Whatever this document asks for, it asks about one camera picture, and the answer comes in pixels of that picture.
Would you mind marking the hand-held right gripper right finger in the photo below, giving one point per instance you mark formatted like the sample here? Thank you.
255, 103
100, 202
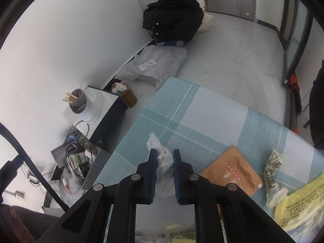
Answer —
177, 174

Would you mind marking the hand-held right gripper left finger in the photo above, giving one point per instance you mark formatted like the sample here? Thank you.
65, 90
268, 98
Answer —
152, 172

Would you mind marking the white tissue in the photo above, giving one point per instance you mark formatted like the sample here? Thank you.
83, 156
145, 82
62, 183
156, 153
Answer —
163, 163

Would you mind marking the yellow plastic bag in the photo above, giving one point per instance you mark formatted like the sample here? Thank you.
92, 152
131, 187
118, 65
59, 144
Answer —
301, 205

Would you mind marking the orange paper packet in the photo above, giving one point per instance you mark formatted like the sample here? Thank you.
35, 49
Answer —
227, 167

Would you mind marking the grey open box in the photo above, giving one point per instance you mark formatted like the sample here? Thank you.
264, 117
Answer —
101, 162

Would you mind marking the person's leg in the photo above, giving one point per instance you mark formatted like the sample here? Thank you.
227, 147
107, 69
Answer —
40, 220

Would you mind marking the white and dark box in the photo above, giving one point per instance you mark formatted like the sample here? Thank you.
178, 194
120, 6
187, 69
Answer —
108, 114

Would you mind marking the blue checked mat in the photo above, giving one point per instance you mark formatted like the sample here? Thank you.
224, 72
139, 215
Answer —
215, 111

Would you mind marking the white cup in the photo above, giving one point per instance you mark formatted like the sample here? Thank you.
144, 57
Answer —
84, 107

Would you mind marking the green printed wrapper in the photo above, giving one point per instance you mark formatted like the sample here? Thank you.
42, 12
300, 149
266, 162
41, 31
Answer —
272, 172

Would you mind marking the bundle of wooden chopsticks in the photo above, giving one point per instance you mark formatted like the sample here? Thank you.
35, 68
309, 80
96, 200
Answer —
70, 97

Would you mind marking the grey plastic bag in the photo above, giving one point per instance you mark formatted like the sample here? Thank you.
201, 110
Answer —
157, 63

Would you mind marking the small orange object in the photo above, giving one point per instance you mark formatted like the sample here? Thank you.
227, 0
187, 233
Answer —
295, 130

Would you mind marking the orange and black tool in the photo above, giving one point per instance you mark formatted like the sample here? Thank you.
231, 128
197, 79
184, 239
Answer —
293, 81

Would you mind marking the cream tote bag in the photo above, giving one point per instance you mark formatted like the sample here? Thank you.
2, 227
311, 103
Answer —
207, 22

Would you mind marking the black jacket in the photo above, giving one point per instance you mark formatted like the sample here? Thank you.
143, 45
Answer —
172, 17

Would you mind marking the black backpack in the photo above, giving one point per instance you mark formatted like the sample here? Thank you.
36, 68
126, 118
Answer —
317, 106

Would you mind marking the grey metal door frame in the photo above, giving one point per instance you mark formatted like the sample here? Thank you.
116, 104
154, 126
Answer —
291, 30

